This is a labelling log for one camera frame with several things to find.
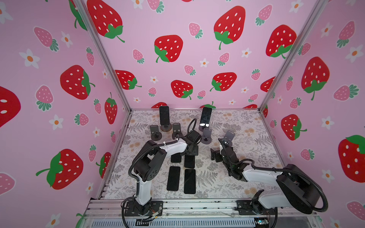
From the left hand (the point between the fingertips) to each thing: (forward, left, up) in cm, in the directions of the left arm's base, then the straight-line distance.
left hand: (193, 151), depth 95 cm
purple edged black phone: (-18, +12, -1) cm, 22 cm away
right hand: (-1, -15, +7) cm, 17 cm away
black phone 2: (-5, +11, 0) cm, 12 cm away
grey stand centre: (+8, -9, +3) cm, 13 cm away
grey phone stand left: (+14, +12, +5) cm, 20 cm away
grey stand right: (+7, -24, +7) cm, 26 cm away
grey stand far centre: (+22, -7, -2) cm, 23 cm away
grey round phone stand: (+13, +28, 0) cm, 31 cm away
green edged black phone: (+23, -9, +10) cm, 27 cm away
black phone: (-8, +3, +2) cm, 9 cm away
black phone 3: (+22, +21, +13) cm, 33 cm away
